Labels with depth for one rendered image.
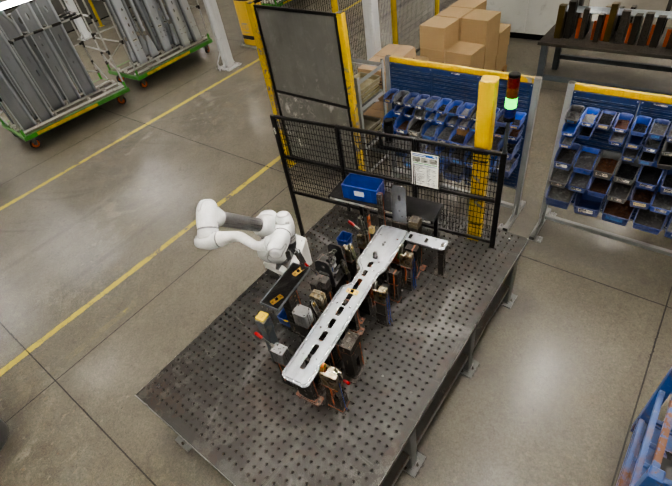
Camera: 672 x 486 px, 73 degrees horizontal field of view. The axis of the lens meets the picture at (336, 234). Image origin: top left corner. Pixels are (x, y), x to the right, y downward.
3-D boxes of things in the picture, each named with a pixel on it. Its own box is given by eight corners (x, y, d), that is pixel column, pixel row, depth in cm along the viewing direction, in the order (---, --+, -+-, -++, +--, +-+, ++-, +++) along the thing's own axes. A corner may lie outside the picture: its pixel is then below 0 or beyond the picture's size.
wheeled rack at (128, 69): (143, 91, 853) (97, -11, 734) (113, 84, 903) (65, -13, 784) (216, 51, 958) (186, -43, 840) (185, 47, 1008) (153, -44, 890)
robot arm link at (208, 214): (269, 242, 351) (267, 214, 355) (286, 238, 343) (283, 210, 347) (190, 232, 286) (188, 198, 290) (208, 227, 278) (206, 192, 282)
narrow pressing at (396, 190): (406, 224, 335) (405, 187, 312) (392, 220, 340) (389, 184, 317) (407, 223, 335) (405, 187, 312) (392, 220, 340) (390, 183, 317)
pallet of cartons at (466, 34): (468, 108, 643) (473, 32, 572) (419, 97, 686) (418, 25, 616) (506, 73, 703) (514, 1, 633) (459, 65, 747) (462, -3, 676)
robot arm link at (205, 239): (213, 246, 276) (211, 225, 279) (189, 251, 283) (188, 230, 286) (226, 248, 288) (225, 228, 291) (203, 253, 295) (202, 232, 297)
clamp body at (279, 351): (294, 390, 282) (281, 358, 258) (279, 383, 287) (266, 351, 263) (302, 377, 288) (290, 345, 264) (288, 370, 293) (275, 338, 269)
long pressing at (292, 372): (311, 392, 248) (310, 390, 247) (278, 376, 258) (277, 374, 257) (410, 232, 330) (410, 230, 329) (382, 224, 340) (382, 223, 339)
